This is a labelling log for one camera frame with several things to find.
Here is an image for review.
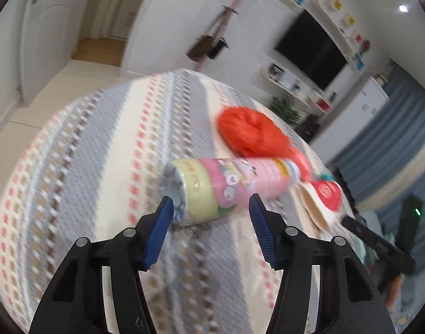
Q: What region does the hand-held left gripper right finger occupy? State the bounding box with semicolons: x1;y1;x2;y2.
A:
249;193;387;334

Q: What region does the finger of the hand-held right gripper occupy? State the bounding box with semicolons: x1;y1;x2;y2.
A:
340;216;417;276

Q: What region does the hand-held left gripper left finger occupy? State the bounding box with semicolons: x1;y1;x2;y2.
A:
29;196;174;334

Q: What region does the pink yellow tissue pack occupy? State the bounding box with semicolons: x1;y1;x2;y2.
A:
159;158;302;225

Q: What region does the blue and beige curtain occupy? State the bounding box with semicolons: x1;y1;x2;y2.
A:
329;64;425;216

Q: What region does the striped woven blanket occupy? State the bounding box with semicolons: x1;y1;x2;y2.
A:
0;68;359;334

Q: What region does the orange plastic bag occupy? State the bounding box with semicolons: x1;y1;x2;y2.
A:
216;106;312;182

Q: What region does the dark acoustic guitar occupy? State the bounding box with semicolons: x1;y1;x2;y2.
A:
299;115;322;144

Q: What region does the green potted plant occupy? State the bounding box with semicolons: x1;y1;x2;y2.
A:
268;95;304;130

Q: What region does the white standing air conditioner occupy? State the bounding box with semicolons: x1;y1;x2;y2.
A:
347;76;391;130

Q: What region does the black hanging bag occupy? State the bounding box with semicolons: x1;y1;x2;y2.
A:
209;40;231;60

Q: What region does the brown hanging bag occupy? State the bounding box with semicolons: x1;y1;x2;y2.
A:
186;35;215;60

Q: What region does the white room door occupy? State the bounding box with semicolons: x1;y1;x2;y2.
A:
18;0;85;107

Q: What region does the pink tree coat rack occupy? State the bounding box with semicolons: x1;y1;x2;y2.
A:
195;0;262;74

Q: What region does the red white wall cabinet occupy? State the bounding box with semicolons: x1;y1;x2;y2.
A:
314;92;333;112

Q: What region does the low white wall shelf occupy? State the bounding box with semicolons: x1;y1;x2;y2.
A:
259;68;311;109

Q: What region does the black wall television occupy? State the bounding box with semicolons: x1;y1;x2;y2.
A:
274;9;349;92

